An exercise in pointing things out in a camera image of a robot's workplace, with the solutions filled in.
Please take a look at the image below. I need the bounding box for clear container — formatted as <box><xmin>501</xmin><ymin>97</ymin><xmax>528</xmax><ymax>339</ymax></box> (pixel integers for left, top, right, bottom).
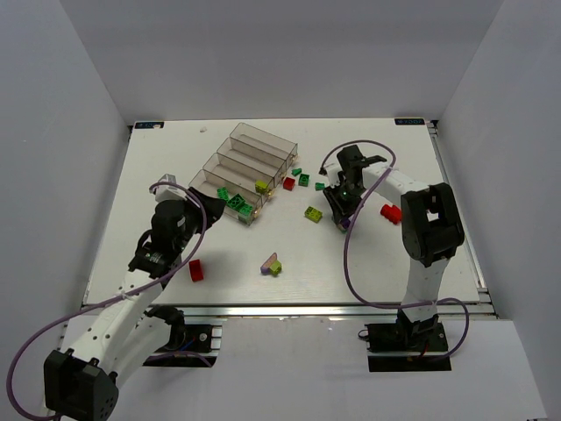
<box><xmin>217</xmin><ymin>135</ymin><xmax>290</xmax><ymax>189</ymax></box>
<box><xmin>229</xmin><ymin>123</ymin><xmax>298</xmax><ymax>172</ymax></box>
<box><xmin>189</xmin><ymin>169</ymin><xmax>264</xmax><ymax>226</ymax></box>
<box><xmin>202</xmin><ymin>153</ymin><xmax>274</xmax><ymax>208</ymax></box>

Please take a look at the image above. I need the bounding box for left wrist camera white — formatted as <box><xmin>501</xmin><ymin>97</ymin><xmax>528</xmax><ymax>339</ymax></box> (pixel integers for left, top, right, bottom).
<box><xmin>152</xmin><ymin>174</ymin><xmax>186</xmax><ymax>203</ymax></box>

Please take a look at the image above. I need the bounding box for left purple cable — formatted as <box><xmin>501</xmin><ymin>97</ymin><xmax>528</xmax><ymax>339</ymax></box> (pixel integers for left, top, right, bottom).
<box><xmin>6</xmin><ymin>182</ymin><xmax>216</xmax><ymax>417</ymax></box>

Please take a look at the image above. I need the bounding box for purple and lime lego stack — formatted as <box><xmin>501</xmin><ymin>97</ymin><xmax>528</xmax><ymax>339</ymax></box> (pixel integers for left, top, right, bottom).
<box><xmin>260</xmin><ymin>253</ymin><xmax>282</xmax><ymax>276</ymax></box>

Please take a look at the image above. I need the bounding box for blue label left corner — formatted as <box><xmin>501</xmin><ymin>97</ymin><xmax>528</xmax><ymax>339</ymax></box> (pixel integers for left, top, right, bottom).
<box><xmin>133</xmin><ymin>121</ymin><xmax>165</xmax><ymax>130</ymax></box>

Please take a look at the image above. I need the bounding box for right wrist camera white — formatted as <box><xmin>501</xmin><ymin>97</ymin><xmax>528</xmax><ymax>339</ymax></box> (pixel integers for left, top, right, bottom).
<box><xmin>319</xmin><ymin>163</ymin><xmax>344</xmax><ymax>187</ymax></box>

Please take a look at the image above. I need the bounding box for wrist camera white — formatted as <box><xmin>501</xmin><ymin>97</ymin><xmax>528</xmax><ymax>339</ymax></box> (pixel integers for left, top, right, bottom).
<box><xmin>319</xmin><ymin>163</ymin><xmax>344</xmax><ymax>187</ymax></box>
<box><xmin>152</xmin><ymin>174</ymin><xmax>186</xmax><ymax>203</ymax></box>

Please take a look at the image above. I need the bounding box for green and lime lego stack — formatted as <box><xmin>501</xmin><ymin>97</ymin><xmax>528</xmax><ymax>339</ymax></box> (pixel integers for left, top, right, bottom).
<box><xmin>254</xmin><ymin>180</ymin><xmax>269</xmax><ymax>195</ymax></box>

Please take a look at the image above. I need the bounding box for green long lego brick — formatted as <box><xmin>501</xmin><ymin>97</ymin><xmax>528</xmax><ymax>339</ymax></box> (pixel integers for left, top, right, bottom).
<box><xmin>227</xmin><ymin>194</ymin><xmax>246</xmax><ymax>211</ymax></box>

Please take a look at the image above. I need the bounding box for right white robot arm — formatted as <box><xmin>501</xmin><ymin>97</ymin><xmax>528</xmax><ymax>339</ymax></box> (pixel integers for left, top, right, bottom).
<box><xmin>319</xmin><ymin>141</ymin><xmax>465</xmax><ymax>341</ymax></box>

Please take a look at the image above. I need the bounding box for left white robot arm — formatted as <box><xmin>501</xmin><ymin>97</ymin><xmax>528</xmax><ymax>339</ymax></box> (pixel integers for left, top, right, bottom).
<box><xmin>44</xmin><ymin>182</ymin><xmax>226</xmax><ymax>420</ymax></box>

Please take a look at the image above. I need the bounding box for green lego with number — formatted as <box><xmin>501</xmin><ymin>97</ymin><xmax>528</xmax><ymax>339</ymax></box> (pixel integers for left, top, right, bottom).
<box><xmin>238</xmin><ymin>204</ymin><xmax>253</xmax><ymax>215</ymax></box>

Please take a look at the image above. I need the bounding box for red lego brick front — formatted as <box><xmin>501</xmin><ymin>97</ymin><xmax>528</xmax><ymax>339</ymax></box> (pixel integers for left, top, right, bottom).
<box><xmin>188</xmin><ymin>260</ymin><xmax>204</xmax><ymax>282</ymax></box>

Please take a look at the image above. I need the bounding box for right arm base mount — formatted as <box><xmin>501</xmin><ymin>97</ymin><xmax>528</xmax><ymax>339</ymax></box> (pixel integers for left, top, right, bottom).
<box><xmin>358</xmin><ymin>323</ymin><xmax>451</xmax><ymax>373</ymax></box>

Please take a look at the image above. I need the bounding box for red square lego brick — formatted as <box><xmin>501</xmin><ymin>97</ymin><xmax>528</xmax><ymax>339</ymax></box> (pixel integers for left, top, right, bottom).
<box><xmin>282</xmin><ymin>177</ymin><xmax>295</xmax><ymax>191</ymax></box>

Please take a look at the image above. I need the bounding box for green square lego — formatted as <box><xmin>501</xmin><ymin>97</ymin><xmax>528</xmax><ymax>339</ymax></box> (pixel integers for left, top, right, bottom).
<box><xmin>217</xmin><ymin>188</ymin><xmax>230</xmax><ymax>201</ymax></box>

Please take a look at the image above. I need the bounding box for blue label corner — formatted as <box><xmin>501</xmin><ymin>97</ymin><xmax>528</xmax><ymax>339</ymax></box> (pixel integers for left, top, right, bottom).
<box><xmin>133</xmin><ymin>121</ymin><xmax>165</xmax><ymax>130</ymax></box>
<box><xmin>394</xmin><ymin>118</ymin><xmax>425</xmax><ymax>125</ymax></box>

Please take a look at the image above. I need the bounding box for red large lego brick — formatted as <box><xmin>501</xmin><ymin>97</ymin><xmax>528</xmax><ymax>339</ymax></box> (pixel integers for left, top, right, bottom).
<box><xmin>380</xmin><ymin>204</ymin><xmax>402</xmax><ymax>225</ymax></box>

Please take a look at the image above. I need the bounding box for green square lego upside-down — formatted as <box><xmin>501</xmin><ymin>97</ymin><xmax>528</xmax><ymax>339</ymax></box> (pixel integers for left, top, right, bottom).
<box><xmin>298</xmin><ymin>174</ymin><xmax>309</xmax><ymax>187</ymax></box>

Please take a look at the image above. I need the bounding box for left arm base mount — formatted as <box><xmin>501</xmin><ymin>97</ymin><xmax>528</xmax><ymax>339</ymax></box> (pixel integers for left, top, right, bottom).
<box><xmin>144</xmin><ymin>305</ymin><xmax>221</xmax><ymax>368</ymax></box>

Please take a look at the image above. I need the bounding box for blue label right corner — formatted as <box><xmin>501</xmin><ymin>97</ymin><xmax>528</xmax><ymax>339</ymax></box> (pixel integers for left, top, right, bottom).
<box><xmin>394</xmin><ymin>118</ymin><xmax>425</xmax><ymax>125</ymax></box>

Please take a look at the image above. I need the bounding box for lime square lego brick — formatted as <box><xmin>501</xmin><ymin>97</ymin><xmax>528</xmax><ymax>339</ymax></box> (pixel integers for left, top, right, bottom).
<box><xmin>304</xmin><ymin>206</ymin><xmax>323</xmax><ymax>223</ymax></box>

